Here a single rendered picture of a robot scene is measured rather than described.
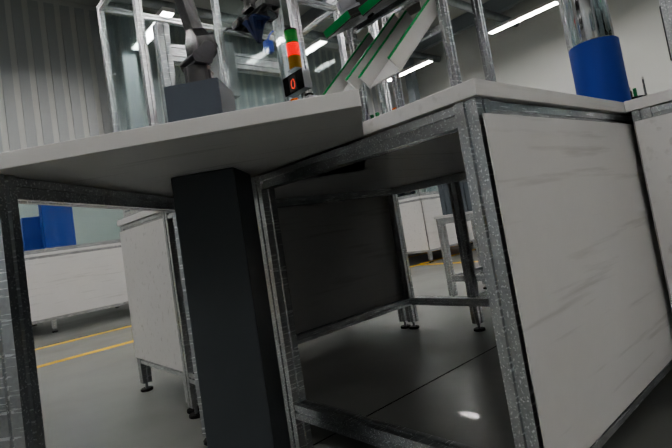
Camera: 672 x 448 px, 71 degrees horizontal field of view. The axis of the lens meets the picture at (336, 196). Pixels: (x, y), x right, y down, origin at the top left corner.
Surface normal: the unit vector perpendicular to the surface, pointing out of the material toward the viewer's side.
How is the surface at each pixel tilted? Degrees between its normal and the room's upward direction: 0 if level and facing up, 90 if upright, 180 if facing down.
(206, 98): 90
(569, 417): 90
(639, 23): 90
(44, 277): 90
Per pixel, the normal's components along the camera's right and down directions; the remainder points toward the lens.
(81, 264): 0.65, -0.15
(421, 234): -0.75, 0.07
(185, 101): -0.07, -0.06
